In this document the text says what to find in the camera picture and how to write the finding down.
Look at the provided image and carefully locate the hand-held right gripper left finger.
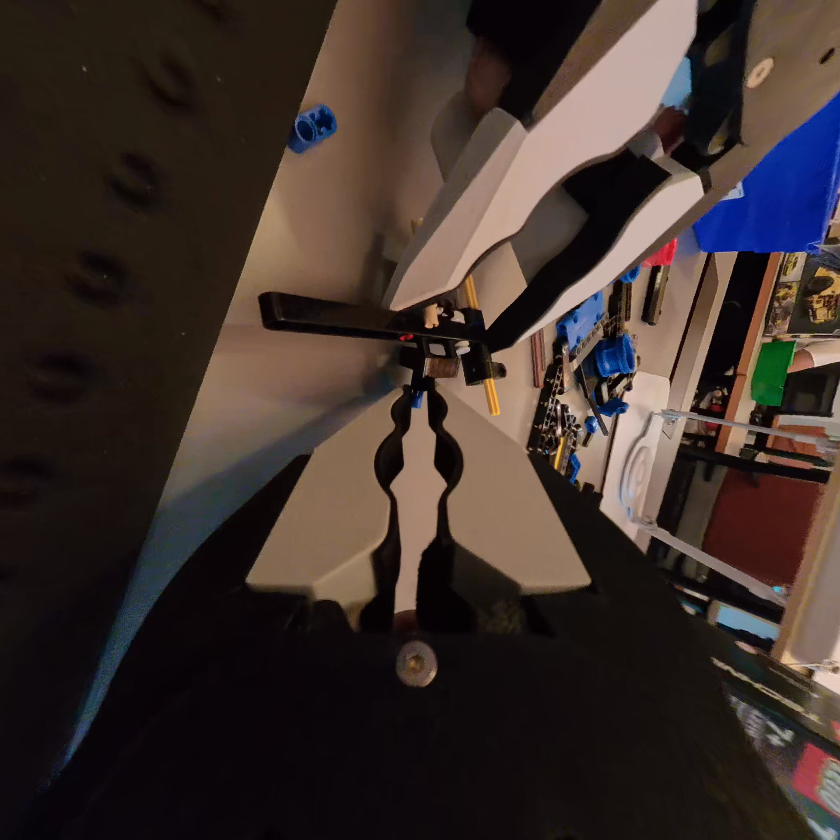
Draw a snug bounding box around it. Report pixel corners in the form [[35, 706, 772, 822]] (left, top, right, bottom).
[[245, 387, 414, 632]]

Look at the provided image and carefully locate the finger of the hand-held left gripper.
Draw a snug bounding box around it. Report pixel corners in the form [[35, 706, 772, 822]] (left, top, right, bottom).
[[487, 150, 707, 352], [386, 0, 699, 312]]

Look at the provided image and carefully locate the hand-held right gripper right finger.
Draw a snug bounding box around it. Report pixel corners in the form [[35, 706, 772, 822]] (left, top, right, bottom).
[[427, 386, 592, 619]]

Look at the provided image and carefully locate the black T-shaped beam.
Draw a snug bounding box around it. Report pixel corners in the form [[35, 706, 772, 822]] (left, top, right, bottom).
[[412, 351, 462, 395]]

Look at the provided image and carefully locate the black beam assembly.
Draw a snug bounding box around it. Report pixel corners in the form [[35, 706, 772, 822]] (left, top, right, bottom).
[[258, 220, 508, 416]]

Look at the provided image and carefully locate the person's left hand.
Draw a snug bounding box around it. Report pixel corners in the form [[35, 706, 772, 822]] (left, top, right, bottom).
[[468, 39, 513, 110]]

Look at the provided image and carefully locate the pile of black beams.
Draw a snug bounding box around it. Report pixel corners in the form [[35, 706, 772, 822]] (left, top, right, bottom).
[[527, 279, 635, 490]]

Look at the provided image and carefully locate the blue plastic bin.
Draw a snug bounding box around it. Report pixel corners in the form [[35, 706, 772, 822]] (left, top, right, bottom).
[[692, 92, 840, 255]]

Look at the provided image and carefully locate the white booklet stand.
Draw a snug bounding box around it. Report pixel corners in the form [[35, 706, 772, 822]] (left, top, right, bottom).
[[600, 371, 840, 665]]

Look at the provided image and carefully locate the green object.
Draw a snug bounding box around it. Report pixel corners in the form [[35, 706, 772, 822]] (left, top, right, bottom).
[[750, 340, 799, 407]]

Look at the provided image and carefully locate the small blue two-hole beam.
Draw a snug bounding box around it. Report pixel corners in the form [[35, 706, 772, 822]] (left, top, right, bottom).
[[289, 104, 340, 156]]

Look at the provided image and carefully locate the black perforated panel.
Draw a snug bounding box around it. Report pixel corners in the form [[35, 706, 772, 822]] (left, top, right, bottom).
[[0, 0, 340, 821]]

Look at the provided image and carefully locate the building set box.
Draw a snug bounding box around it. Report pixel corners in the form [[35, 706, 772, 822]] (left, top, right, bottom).
[[712, 656, 840, 840]]

